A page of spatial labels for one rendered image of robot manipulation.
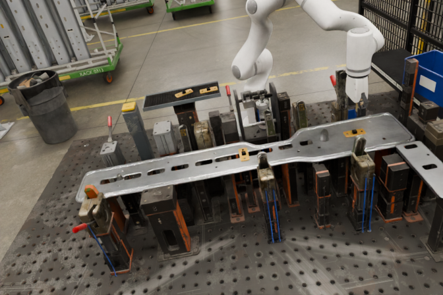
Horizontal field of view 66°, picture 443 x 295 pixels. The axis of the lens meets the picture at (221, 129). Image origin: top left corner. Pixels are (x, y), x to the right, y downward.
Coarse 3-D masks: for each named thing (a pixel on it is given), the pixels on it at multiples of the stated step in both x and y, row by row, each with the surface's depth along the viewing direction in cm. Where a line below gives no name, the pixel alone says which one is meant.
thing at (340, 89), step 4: (336, 72) 143; (340, 72) 143; (344, 72) 140; (336, 76) 144; (340, 76) 141; (344, 76) 140; (336, 80) 145; (340, 80) 145; (344, 80) 144; (336, 84) 146; (340, 84) 146; (344, 84) 145; (336, 88) 147; (340, 88) 146; (344, 88) 146; (340, 92) 147; (344, 92) 147; (340, 96) 148; (344, 96) 148; (344, 100) 149; (340, 108) 149
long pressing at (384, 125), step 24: (360, 120) 148; (384, 120) 145; (240, 144) 149; (264, 144) 145; (312, 144) 140; (336, 144) 137; (384, 144) 132; (120, 168) 149; (144, 168) 146; (168, 168) 144; (192, 168) 141; (216, 168) 138; (240, 168) 136; (120, 192) 136
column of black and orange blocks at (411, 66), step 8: (408, 64) 144; (416, 64) 142; (408, 72) 145; (416, 72) 144; (408, 80) 146; (408, 88) 148; (408, 96) 151; (400, 104) 157; (408, 104) 153; (400, 112) 158; (408, 112) 155; (400, 120) 160
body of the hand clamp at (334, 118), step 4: (332, 104) 153; (332, 108) 155; (344, 108) 152; (332, 112) 156; (336, 112) 151; (340, 112) 151; (344, 112) 151; (332, 116) 157; (336, 116) 152; (340, 116) 152; (344, 116) 152; (332, 120) 158; (336, 120) 153; (340, 120) 153
